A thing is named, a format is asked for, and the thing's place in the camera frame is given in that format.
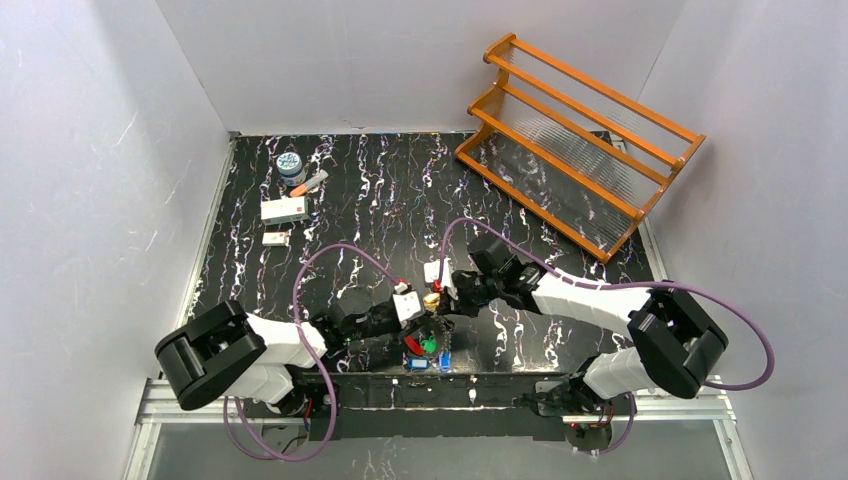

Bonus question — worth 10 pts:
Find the keyring with coloured key tags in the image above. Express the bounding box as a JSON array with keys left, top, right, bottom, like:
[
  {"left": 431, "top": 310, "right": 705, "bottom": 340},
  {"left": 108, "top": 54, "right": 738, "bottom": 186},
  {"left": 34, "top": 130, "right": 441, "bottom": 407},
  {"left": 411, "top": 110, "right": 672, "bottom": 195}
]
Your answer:
[{"left": 400, "top": 293, "right": 455, "bottom": 373}]

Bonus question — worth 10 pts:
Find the aluminium rail frame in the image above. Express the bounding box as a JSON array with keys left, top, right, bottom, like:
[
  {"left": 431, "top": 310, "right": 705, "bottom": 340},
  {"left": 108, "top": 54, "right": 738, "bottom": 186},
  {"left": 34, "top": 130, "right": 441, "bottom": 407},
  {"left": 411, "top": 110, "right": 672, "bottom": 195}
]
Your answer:
[{"left": 125, "top": 373, "right": 752, "bottom": 479}]

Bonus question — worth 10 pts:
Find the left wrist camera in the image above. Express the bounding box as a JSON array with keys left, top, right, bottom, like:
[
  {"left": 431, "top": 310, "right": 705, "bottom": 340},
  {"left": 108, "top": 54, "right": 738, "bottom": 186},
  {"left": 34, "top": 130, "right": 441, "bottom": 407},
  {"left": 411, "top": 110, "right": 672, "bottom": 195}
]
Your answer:
[{"left": 391, "top": 280, "right": 426, "bottom": 328}]

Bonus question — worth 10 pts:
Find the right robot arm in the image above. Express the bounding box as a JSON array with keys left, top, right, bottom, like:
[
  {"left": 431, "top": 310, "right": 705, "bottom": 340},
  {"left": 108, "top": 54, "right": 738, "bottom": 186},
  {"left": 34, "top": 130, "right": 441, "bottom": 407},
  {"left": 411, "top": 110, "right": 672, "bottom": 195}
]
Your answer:
[{"left": 433, "top": 234, "right": 728, "bottom": 403}]

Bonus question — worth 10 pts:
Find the white medicine box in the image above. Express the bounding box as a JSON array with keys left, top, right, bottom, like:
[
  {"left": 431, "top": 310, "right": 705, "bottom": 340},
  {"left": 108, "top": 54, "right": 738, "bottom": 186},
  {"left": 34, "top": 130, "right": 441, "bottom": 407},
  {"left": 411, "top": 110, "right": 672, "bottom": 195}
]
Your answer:
[{"left": 260, "top": 197, "right": 309, "bottom": 225}]

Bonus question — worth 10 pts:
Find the round blue-white jar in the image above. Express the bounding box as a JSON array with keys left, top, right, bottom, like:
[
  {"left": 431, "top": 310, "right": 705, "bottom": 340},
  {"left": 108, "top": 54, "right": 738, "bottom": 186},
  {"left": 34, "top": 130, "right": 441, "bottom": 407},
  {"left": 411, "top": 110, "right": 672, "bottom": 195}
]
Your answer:
[{"left": 275, "top": 151, "right": 306, "bottom": 187}]

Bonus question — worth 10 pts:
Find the orange and white tube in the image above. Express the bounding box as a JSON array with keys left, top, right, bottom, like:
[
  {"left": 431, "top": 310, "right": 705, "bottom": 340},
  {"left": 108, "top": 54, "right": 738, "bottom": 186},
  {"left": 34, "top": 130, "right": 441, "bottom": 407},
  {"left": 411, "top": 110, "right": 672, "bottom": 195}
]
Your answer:
[{"left": 289, "top": 170, "right": 329, "bottom": 198}]

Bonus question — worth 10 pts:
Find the small white flat box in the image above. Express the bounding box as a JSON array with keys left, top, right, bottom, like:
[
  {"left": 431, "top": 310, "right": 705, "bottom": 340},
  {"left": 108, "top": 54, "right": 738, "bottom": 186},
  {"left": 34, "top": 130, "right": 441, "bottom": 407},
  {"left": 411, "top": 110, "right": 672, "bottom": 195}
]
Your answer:
[{"left": 262, "top": 231, "right": 291, "bottom": 247}]

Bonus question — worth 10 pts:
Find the orange wooden shelf rack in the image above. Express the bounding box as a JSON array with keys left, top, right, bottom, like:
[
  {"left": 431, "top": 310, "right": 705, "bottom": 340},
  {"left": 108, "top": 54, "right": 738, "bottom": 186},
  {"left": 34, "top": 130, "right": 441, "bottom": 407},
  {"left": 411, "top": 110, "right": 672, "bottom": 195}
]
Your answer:
[{"left": 455, "top": 33, "right": 706, "bottom": 262}]

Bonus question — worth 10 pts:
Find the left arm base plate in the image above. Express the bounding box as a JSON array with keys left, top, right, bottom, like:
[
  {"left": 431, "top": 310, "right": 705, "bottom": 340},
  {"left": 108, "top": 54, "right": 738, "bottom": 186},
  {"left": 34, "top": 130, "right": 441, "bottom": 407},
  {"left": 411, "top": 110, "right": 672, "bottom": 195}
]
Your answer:
[{"left": 242, "top": 378, "right": 331, "bottom": 419}]

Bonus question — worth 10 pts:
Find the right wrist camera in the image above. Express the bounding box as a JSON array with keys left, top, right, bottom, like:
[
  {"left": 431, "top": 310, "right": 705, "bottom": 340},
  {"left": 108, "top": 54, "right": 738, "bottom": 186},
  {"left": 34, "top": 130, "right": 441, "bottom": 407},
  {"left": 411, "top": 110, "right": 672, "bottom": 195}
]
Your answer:
[{"left": 423, "top": 258, "right": 455, "bottom": 295}]

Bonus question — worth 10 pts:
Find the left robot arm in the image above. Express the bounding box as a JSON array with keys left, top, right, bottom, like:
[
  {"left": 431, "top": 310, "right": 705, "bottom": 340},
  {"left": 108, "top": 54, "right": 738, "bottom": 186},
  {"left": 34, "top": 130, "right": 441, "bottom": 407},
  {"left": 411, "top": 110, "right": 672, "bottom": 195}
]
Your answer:
[{"left": 154, "top": 289, "right": 441, "bottom": 412}]

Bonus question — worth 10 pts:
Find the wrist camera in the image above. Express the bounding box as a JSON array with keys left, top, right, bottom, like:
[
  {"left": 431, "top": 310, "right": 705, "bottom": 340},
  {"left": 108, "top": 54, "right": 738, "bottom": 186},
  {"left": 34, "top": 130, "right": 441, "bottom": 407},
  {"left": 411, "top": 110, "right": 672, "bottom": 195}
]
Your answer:
[
  {"left": 391, "top": 280, "right": 426, "bottom": 328},
  {"left": 423, "top": 258, "right": 455, "bottom": 295}
]

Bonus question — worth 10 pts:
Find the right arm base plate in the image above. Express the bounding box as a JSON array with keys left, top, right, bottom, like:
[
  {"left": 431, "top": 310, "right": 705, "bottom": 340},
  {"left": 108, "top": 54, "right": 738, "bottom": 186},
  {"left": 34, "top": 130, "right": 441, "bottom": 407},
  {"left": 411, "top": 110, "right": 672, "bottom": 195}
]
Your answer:
[{"left": 514, "top": 379, "right": 631, "bottom": 423}]

